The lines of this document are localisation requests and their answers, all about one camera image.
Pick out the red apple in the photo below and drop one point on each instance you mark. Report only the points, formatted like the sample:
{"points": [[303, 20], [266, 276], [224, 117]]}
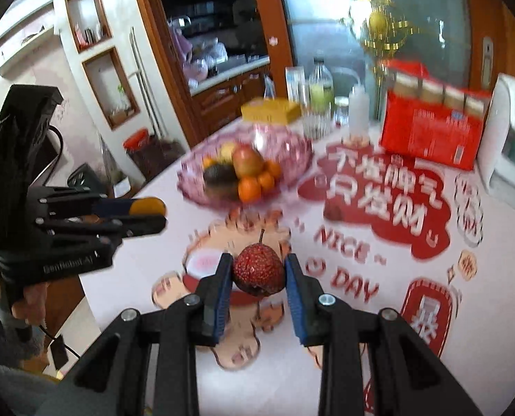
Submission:
{"points": [[247, 161]]}

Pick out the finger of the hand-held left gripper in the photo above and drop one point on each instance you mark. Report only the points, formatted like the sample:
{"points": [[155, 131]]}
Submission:
{"points": [[110, 226], [80, 205]]}

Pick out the large orange mandarin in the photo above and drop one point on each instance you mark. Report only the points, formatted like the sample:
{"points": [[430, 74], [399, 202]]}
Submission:
{"points": [[249, 190]]}

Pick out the white countertop appliance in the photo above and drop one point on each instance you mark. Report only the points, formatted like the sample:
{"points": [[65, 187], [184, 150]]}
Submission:
{"points": [[508, 151]]}

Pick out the yellow-green pear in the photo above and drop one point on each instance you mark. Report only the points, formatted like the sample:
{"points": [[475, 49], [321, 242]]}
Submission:
{"points": [[227, 151]]}

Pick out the small wall niche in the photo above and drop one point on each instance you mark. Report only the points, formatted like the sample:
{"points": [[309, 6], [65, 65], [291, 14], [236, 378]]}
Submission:
{"points": [[88, 17]]}

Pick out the red pack of paper cups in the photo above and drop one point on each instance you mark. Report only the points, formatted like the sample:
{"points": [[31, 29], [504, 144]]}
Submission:
{"points": [[430, 134]]}

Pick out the pink hanging cloth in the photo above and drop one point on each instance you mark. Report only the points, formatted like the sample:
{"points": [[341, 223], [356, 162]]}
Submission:
{"points": [[180, 41]]}

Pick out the small glass jar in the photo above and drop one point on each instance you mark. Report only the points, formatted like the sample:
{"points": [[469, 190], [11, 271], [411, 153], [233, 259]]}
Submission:
{"points": [[341, 112]]}

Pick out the wooden door frame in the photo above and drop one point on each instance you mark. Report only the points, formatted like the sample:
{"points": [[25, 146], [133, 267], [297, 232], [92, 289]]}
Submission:
{"points": [[153, 52]]}

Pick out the clear glass tumbler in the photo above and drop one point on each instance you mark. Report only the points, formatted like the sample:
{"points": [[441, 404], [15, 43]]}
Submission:
{"points": [[317, 123]]}

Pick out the small orange mandarin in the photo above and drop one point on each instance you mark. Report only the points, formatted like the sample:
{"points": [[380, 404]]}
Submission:
{"points": [[148, 206]]}

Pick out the white and blue carton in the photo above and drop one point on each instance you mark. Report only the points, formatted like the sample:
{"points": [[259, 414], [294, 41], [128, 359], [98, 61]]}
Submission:
{"points": [[295, 84]]}

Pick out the large wall niche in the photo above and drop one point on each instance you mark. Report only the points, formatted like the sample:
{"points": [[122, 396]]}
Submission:
{"points": [[110, 89]]}

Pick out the person's grey clothing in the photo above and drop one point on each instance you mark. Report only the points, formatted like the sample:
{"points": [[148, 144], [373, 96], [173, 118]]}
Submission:
{"points": [[15, 394]]}

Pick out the dark avocado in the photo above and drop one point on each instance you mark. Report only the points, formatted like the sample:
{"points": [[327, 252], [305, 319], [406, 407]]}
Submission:
{"points": [[219, 178]]}

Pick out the white squeeze bottle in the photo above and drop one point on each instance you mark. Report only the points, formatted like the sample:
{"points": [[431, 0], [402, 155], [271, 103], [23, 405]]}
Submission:
{"points": [[358, 108]]}

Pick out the gold hanging ornament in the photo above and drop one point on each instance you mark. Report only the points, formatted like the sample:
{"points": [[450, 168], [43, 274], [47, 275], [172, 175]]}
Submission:
{"points": [[381, 21]]}

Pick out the dark small appliance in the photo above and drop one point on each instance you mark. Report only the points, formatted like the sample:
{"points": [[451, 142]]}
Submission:
{"points": [[84, 178]]}

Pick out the small red wrinkled fruit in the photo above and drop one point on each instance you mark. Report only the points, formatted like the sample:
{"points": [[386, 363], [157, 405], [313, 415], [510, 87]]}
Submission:
{"points": [[257, 271], [334, 212]]}

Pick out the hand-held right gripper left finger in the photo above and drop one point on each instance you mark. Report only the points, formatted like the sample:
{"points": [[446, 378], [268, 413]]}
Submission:
{"points": [[222, 299]]}

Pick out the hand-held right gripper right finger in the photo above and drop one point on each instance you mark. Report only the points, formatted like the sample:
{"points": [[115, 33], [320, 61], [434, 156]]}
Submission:
{"points": [[295, 301]]}

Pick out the clear bottle with green liquid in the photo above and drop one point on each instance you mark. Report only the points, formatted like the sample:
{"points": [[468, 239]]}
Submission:
{"points": [[321, 91]]}

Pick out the pink glass fruit bowl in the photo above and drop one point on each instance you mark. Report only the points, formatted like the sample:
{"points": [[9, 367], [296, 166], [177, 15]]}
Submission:
{"points": [[283, 151]]}

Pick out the yellow flat box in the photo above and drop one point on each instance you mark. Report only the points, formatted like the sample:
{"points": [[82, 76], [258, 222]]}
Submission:
{"points": [[270, 110]]}

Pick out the jar with red lid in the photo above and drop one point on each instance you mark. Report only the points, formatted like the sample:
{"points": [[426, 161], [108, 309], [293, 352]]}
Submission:
{"points": [[141, 151]]}

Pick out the person's left hand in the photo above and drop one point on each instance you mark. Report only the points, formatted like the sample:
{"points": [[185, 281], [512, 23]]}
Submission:
{"points": [[34, 304]]}

